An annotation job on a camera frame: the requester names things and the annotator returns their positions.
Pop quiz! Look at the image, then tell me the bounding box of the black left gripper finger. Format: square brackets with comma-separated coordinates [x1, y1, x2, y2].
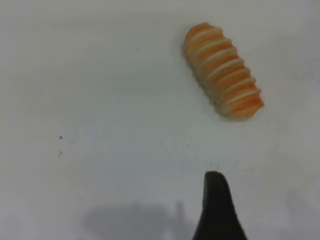
[191, 170, 249, 240]

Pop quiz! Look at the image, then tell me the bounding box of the orange striped bread roll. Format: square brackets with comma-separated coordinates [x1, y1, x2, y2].
[183, 22, 266, 123]

